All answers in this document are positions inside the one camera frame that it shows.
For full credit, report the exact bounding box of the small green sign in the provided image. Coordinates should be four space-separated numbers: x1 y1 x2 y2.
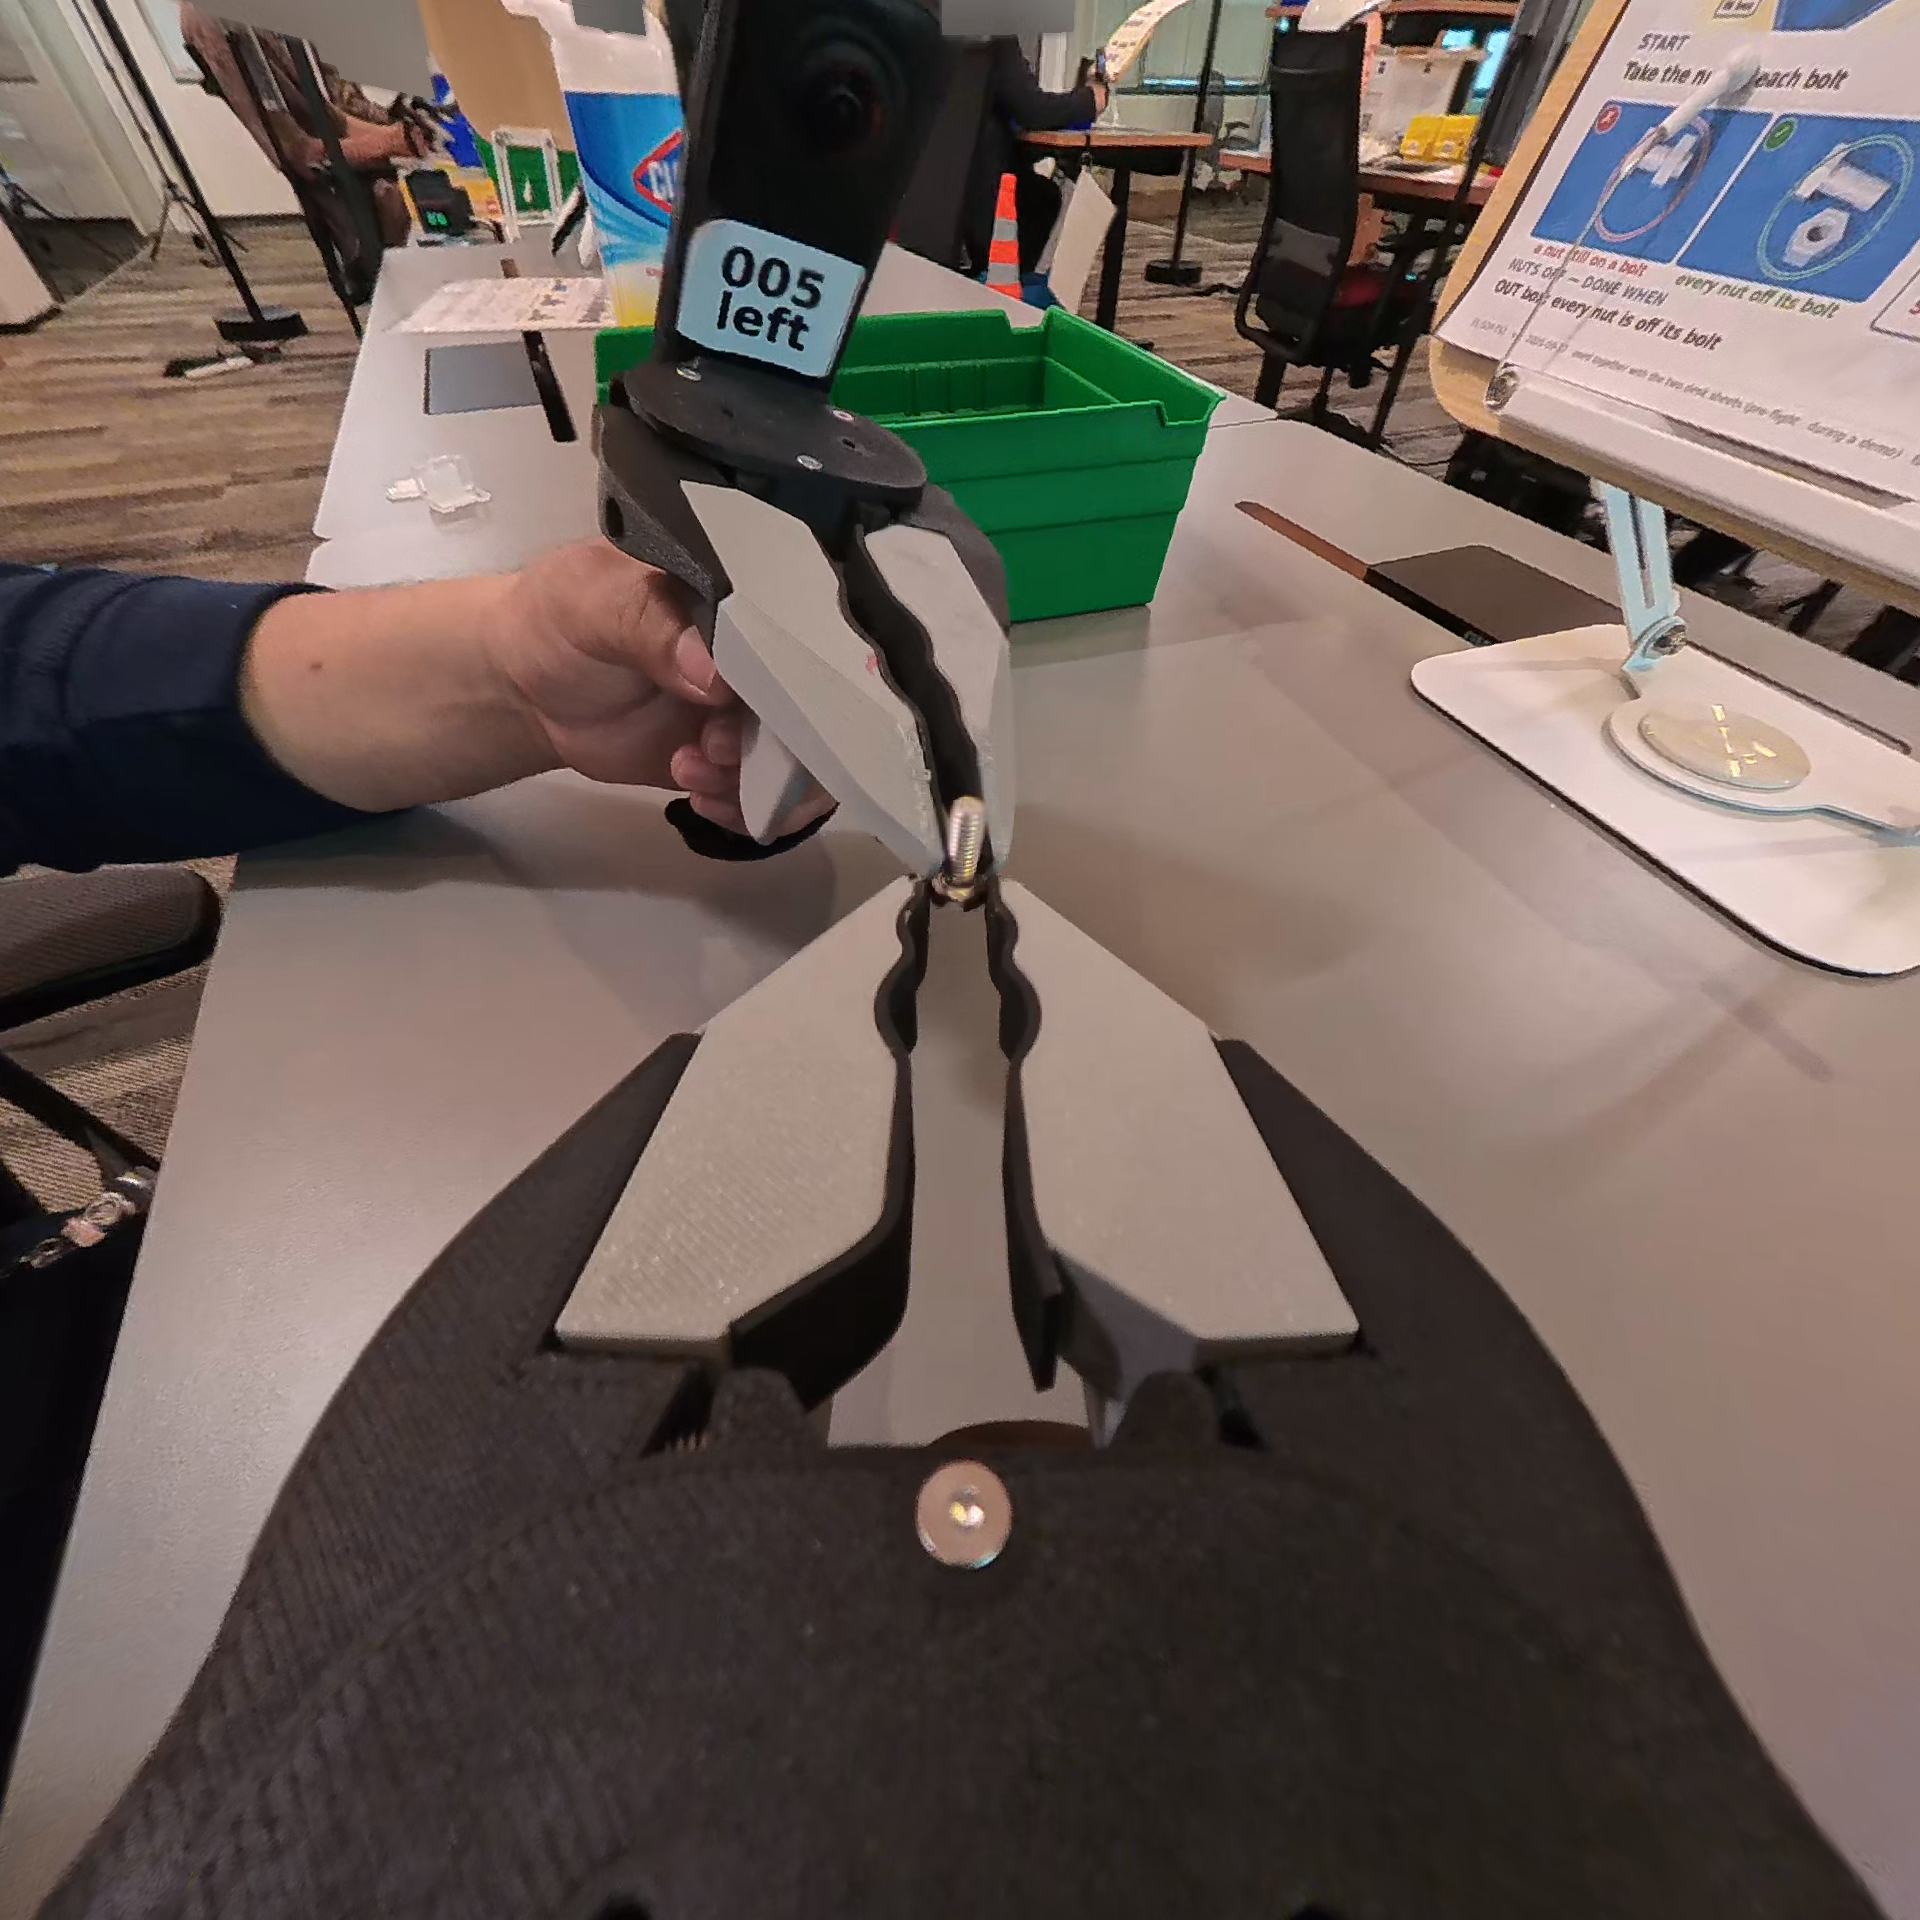
488 128 567 230

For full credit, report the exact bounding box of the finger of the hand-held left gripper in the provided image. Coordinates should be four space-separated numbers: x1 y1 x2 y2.
862 530 1023 874
683 478 955 878

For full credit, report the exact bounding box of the black tripod stand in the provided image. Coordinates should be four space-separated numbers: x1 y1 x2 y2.
88 0 315 346

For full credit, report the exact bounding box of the printed paper sheet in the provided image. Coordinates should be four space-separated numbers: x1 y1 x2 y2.
392 275 624 338

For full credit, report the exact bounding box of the black office chair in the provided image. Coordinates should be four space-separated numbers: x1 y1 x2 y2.
1233 19 1444 440

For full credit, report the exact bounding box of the person's left forearm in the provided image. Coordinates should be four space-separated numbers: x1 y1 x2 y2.
0 557 532 874

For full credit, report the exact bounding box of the printed instruction sheet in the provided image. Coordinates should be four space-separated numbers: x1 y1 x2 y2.
1430 0 1920 505

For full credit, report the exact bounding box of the person's dark clothing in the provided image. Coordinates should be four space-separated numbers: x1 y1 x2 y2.
0 1202 160 1740

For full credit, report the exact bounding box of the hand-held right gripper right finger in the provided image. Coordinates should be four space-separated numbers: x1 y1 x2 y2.
980 874 1364 1444

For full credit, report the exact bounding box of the white document stand wooden board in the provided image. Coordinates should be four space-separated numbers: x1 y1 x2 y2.
1410 0 1920 979

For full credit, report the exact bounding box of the person's left hand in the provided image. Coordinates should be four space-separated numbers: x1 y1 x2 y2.
495 538 756 823

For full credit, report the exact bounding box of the white disinfectant bottle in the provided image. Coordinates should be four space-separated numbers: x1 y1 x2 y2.
502 0 696 291

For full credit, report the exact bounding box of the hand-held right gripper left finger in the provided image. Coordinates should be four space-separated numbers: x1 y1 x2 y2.
557 874 921 1371

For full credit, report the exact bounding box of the white board panel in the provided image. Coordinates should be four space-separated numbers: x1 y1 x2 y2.
1044 171 1125 313

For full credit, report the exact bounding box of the green plastic bin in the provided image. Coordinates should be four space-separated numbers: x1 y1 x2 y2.
594 310 1222 626

